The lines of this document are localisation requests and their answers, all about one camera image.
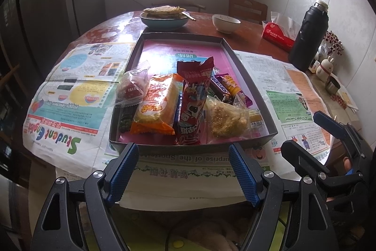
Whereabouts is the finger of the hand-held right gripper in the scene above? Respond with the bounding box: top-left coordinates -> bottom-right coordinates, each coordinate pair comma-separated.
313,110 -> 370,164
281,140 -> 364,196

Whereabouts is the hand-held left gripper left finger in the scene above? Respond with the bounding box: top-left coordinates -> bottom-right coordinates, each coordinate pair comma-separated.
29,143 -> 139,251

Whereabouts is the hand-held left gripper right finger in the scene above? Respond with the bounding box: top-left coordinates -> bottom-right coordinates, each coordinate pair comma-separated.
228,143 -> 344,251

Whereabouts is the green pea snack packet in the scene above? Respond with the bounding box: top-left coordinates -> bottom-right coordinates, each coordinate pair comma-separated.
119,105 -> 136,134

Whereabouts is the clear yellow cake packet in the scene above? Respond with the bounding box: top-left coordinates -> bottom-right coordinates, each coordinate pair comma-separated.
233,92 -> 262,128

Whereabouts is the clear crispy snack packet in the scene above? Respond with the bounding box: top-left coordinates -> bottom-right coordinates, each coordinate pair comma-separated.
204,95 -> 250,143

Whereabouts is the orange bread packet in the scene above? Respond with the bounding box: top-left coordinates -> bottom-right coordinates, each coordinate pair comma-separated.
130,73 -> 180,136

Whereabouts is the clear round pastry packet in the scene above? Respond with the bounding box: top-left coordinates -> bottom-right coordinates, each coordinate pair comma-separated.
114,60 -> 151,107

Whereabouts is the blue cookie packet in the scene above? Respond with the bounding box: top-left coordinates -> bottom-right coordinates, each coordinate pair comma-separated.
173,92 -> 184,125

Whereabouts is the red cartoon snack packet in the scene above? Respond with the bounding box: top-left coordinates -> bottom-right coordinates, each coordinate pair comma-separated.
175,56 -> 215,146

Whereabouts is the purple and orange snack bar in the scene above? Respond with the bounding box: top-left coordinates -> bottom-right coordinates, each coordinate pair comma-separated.
220,73 -> 242,96

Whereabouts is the brown chocolate bar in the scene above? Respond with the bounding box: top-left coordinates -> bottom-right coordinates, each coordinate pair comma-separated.
208,76 -> 232,103

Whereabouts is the grey box with pink lining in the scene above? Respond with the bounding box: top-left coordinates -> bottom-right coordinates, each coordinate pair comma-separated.
109,32 -> 279,148

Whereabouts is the person's right hand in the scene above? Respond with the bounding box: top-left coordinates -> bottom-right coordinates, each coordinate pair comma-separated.
342,157 -> 355,174

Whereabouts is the red bead ornament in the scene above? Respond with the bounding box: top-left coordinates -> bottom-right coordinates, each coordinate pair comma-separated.
332,92 -> 349,109

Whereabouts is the yellow booklet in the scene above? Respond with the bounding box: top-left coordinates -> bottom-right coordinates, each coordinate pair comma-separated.
341,89 -> 360,113

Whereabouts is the metal cup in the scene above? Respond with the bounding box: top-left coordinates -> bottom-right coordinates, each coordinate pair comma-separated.
325,76 -> 341,96

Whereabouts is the newspaper with green header strip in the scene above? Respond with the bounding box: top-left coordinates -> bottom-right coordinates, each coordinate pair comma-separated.
56,145 -> 294,207

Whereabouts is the newspaper with orange panel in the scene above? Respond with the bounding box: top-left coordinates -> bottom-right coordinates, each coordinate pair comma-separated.
233,49 -> 338,166

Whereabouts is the white rabbit figurine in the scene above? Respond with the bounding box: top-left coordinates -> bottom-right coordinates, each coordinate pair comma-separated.
319,55 -> 337,81

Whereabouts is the red and white bouquet ornament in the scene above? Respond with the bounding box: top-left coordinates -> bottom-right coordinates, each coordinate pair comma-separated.
323,30 -> 344,56

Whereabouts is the black thermos flask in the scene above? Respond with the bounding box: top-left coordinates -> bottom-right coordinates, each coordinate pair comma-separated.
288,0 -> 329,72

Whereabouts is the colourful children's newspaper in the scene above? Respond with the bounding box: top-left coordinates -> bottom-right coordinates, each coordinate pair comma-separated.
23,42 -> 138,169

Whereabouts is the red tissue pack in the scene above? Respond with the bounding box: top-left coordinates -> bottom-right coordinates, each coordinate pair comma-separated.
261,11 -> 297,52

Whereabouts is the white bowl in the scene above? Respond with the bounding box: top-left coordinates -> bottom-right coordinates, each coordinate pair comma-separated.
212,14 -> 242,34

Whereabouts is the wooden chair with slatted back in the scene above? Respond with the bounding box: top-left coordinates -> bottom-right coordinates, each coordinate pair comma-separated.
228,0 -> 268,24

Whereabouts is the blue bowl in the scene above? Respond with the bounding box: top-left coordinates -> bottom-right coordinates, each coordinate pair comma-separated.
140,11 -> 190,31

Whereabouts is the stack of flat pancakes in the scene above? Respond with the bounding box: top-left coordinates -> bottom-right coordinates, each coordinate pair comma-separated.
143,5 -> 187,18

